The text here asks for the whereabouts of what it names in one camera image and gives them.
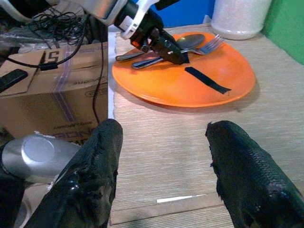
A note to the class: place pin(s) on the white paper towel roll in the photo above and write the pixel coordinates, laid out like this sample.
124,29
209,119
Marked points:
240,16

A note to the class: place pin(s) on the silver oval robot body shell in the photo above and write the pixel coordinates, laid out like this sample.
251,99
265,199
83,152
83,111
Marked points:
38,155

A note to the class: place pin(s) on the black tape strip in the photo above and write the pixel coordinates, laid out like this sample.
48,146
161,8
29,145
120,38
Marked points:
206,79

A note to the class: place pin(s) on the black flat remote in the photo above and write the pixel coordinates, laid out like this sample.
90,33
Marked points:
12,78

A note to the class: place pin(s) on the orange plastic plate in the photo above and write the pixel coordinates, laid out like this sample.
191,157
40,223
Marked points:
190,80

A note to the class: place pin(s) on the silver metal spoon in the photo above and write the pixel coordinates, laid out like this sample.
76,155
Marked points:
190,40

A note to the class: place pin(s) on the brown cardboard box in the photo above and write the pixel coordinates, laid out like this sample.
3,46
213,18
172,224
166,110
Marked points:
59,95

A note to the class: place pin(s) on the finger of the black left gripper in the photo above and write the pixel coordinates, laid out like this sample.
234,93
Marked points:
155,39
174,51

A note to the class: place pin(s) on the beige woven table mat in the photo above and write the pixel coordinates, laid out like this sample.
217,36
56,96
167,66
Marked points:
171,147

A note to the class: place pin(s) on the silver metal fork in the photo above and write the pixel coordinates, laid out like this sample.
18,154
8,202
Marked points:
210,45

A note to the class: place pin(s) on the thin white paper strip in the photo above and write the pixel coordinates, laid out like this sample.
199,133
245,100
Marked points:
178,198

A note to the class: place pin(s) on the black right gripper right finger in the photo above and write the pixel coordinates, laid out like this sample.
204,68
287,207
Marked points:
249,171

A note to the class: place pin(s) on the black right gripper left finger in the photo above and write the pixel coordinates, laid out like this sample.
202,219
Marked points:
95,171

